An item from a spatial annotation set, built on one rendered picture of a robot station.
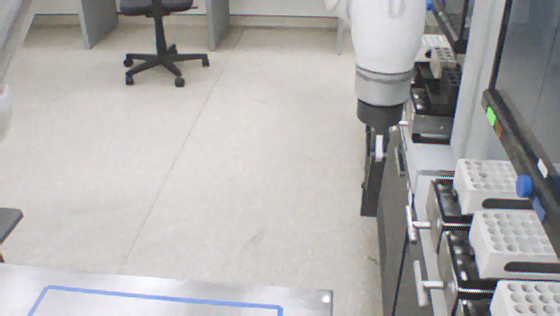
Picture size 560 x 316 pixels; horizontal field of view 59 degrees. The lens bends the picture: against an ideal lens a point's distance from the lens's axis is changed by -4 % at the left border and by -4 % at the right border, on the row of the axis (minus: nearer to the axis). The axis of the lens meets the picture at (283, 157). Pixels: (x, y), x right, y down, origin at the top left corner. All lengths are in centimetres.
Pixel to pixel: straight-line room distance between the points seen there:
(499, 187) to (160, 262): 140
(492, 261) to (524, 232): 8
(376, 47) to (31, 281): 61
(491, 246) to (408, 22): 34
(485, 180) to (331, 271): 110
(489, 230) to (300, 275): 118
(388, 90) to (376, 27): 10
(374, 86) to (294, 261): 127
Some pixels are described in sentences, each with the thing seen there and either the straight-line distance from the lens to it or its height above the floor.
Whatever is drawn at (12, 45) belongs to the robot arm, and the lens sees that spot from 108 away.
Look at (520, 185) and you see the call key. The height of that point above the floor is 98.
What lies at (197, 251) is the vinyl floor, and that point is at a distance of 204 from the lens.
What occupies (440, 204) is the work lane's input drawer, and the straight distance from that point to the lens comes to 95.
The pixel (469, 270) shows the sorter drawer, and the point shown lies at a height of 82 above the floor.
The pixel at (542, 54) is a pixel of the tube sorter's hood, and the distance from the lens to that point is 74.
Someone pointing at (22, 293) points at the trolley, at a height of 82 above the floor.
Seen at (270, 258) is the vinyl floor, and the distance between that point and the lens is 199.
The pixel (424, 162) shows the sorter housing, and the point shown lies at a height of 73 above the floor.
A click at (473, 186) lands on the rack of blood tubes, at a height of 86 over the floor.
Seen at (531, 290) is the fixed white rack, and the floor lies 86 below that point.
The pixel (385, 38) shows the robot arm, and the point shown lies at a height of 112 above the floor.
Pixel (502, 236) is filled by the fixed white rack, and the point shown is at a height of 87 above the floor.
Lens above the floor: 136
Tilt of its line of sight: 32 degrees down
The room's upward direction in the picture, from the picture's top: straight up
